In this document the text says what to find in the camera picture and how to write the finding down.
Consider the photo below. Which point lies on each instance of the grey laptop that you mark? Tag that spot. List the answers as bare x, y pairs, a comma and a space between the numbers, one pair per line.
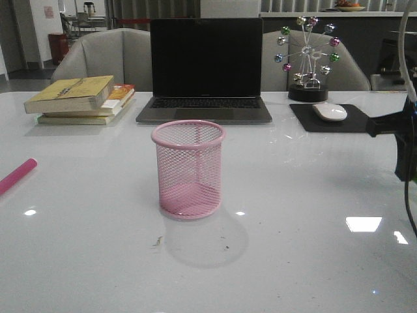
208, 69

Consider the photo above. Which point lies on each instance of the fruit bowl on shelf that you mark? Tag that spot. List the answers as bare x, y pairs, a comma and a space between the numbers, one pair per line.
348, 6

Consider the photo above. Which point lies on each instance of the grey armchair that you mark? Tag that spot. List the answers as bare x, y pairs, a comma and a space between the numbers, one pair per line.
345, 75
123, 53

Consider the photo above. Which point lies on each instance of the pink pen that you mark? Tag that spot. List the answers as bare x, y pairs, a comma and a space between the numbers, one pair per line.
16, 175

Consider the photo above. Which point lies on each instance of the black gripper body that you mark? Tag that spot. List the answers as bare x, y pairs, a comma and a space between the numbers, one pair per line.
402, 124

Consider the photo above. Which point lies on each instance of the red trash bin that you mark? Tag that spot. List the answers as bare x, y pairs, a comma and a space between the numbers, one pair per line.
58, 47

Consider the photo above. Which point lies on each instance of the black mouse pad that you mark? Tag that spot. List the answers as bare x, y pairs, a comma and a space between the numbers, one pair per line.
355, 122

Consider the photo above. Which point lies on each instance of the grey armchair right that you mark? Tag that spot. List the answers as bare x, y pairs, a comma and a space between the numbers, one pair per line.
345, 75

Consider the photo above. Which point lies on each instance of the orange middle book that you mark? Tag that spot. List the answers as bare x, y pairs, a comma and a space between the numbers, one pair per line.
119, 97

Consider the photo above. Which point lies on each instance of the pink mesh pen holder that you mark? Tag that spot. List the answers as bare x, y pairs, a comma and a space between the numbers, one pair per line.
189, 155

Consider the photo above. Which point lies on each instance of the white computer mouse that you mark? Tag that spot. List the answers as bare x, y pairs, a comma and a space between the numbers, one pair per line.
330, 112

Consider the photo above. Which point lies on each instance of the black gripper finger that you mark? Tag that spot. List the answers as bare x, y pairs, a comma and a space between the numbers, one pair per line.
406, 156

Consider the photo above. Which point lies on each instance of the ferris wheel desk ornament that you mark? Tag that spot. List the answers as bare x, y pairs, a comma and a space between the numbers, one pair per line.
308, 59

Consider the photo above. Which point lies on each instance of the grey armchair left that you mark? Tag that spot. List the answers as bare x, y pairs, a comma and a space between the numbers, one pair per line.
123, 53

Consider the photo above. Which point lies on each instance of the cream bottom book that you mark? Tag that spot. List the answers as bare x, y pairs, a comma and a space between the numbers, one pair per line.
79, 120

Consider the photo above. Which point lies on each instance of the yellow top book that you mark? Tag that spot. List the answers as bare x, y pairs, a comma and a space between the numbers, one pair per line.
71, 95

